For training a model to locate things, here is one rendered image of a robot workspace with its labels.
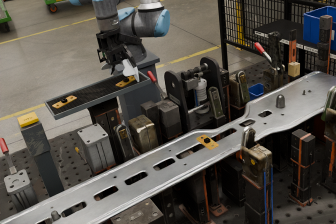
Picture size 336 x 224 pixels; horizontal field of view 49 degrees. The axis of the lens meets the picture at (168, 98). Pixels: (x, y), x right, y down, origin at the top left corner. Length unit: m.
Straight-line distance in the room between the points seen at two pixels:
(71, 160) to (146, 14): 0.79
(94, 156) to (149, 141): 0.20
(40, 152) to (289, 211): 0.90
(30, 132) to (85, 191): 0.29
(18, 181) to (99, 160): 0.25
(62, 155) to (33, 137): 0.60
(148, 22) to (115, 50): 0.36
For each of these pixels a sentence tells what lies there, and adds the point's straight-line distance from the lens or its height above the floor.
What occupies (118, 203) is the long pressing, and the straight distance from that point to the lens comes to 1.10.
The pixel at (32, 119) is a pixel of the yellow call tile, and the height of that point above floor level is 1.16.
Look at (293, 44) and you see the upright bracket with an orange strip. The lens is 1.61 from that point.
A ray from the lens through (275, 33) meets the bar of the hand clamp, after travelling 1.54.
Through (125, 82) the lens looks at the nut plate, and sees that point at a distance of 1.37.
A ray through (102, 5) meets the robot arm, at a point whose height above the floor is 1.47.
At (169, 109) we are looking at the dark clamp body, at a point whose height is 1.08.
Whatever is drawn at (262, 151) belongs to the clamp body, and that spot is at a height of 1.04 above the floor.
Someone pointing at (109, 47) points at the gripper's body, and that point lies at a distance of 1.28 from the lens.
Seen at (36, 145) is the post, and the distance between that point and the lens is 1.34.
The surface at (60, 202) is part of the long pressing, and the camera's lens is 1.18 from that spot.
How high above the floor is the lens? 1.75
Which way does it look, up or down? 29 degrees down
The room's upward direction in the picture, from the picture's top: 9 degrees counter-clockwise
